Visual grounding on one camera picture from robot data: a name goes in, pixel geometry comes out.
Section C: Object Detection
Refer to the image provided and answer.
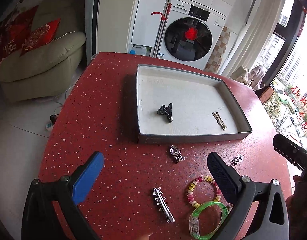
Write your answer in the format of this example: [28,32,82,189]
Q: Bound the red-handled mop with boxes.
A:
[151,3,172,58]

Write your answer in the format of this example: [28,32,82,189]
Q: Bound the person's left hand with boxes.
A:
[136,232,153,240]

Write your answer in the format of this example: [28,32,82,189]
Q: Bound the gold bow hair clip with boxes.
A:
[212,112,227,131]

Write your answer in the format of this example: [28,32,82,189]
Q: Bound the pink yellow beaded bracelet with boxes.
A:
[187,175,222,209]

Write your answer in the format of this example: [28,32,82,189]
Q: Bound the person's right hand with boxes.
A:
[286,176,307,239]

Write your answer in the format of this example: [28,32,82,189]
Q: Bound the white cabinet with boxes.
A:
[127,0,169,56]

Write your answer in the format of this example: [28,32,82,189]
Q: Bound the silver pendant charm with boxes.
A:
[170,145,185,164]

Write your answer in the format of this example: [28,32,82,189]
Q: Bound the white front-load washing machine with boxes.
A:
[157,0,236,70]

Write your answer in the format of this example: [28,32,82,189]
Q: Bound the dark red cushion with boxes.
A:
[0,5,38,63]

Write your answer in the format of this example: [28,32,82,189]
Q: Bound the brown wooden chair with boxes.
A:
[254,86,274,104]

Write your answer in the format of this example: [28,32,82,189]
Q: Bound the white clothes on rack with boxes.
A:
[230,65,266,90]

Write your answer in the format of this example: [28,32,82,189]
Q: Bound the detergent bottle blue cap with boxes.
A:
[129,45,147,56]

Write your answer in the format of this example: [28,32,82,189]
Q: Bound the small dark crystal charm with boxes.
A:
[232,154,243,166]

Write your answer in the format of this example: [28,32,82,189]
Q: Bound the grey jewelry tray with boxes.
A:
[136,64,252,145]

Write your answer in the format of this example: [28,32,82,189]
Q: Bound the black hair claw clip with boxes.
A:
[157,103,173,122]

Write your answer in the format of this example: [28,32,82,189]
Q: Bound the beige sofa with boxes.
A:
[0,0,86,102]

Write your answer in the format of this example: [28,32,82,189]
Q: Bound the green translucent bangle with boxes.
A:
[188,202,229,240]

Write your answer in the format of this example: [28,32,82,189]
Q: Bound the silver star hair clip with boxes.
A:
[152,187,175,223]

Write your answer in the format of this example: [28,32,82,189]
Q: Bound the red embroidered cushion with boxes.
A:
[20,18,61,56]

